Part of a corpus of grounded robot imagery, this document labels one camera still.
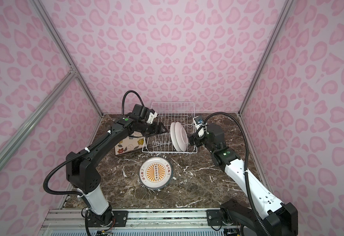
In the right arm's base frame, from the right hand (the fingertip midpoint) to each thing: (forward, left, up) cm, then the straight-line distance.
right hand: (196, 128), depth 76 cm
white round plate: (-14, +23, -25) cm, 37 cm away
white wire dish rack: (+35, +19, -24) cm, 46 cm away
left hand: (+2, +17, -5) cm, 18 cm away
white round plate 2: (+3, +12, -10) cm, 16 cm away
